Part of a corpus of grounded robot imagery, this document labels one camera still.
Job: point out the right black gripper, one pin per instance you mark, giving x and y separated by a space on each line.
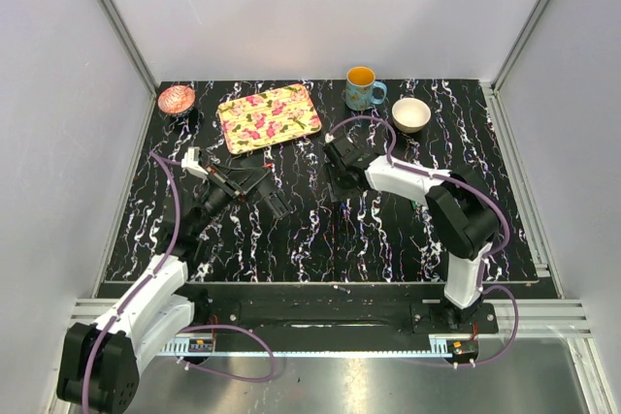
335 191

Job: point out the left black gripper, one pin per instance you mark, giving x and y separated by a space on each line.
238 182

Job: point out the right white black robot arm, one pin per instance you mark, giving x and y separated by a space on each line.
468 224

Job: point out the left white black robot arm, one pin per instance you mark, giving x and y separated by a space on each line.
161 314

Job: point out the floral yellow pink tray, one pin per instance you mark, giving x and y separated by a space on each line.
267 118

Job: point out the blue mug orange inside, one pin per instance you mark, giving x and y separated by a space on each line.
363 90

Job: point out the cream white bowl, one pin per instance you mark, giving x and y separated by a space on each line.
410 115

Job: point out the red patterned bowl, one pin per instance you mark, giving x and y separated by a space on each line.
177 99

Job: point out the small silver battery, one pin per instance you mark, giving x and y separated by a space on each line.
341 289

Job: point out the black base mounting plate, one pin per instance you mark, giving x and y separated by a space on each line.
417 307

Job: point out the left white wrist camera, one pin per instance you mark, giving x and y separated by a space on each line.
194 162

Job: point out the white slotted cable duct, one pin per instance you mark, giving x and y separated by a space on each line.
188 346

